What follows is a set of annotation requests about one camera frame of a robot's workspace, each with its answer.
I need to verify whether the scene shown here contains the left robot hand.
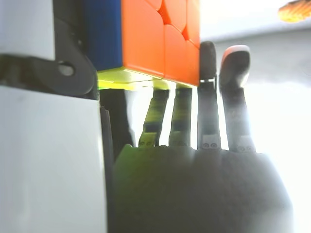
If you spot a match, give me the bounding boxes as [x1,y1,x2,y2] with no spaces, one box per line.
[0,0,296,233]

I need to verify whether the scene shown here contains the yellow and red cube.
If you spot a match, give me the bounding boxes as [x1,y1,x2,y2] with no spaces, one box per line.
[84,0,201,92]

